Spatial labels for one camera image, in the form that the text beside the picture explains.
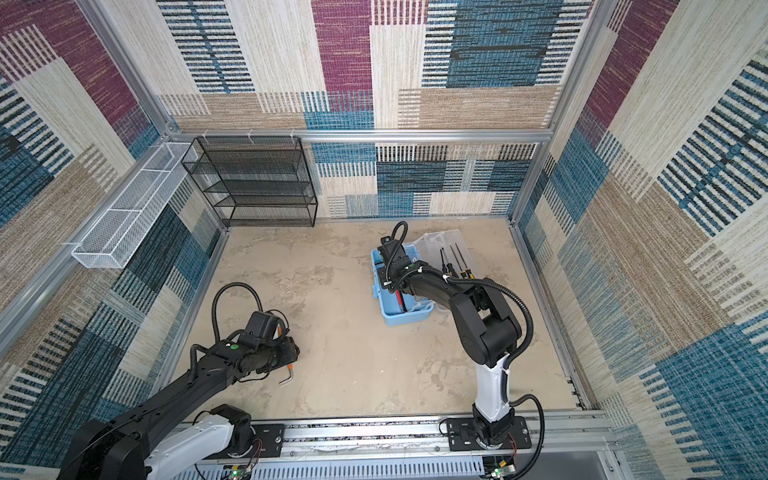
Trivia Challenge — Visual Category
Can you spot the orange hex key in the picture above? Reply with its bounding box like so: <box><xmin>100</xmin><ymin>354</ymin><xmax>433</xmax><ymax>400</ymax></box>
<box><xmin>279</xmin><ymin>363</ymin><xmax>294</xmax><ymax>386</ymax></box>

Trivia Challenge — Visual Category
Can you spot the light blue plastic toolbox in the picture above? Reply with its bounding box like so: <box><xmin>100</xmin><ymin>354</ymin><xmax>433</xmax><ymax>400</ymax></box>
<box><xmin>371</xmin><ymin>234</ymin><xmax>482</xmax><ymax>326</ymax></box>

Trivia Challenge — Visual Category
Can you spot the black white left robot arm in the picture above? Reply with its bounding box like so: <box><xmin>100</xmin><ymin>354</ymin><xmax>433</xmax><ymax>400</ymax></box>
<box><xmin>58</xmin><ymin>309</ymin><xmax>300</xmax><ymax>479</ymax></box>

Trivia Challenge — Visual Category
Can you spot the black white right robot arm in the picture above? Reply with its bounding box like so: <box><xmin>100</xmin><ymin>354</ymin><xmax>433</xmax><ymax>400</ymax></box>
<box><xmin>377</xmin><ymin>221</ymin><xmax>534</xmax><ymax>449</ymax></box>

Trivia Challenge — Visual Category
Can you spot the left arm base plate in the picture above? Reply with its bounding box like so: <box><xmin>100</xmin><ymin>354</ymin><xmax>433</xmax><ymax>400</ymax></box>
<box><xmin>205</xmin><ymin>423</ymin><xmax>286</xmax><ymax>462</ymax></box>

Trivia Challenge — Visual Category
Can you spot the black wire mesh shelf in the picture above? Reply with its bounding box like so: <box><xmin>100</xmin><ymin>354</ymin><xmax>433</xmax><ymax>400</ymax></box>
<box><xmin>181</xmin><ymin>136</ymin><xmax>318</xmax><ymax>228</ymax></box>

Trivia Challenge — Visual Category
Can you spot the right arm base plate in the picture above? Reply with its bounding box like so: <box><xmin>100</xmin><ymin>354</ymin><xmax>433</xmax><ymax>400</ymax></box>
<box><xmin>438</xmin><ymin>416</ymin><xmax>533</xmax><ymax>451</ymax></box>

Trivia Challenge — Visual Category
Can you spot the white wire mesh basket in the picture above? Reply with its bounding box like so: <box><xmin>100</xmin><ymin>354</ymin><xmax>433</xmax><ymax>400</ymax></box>
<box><xmin>72</xmin><ymin>142</ymin><xmax>189</xmax><ymax>269</ymax></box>

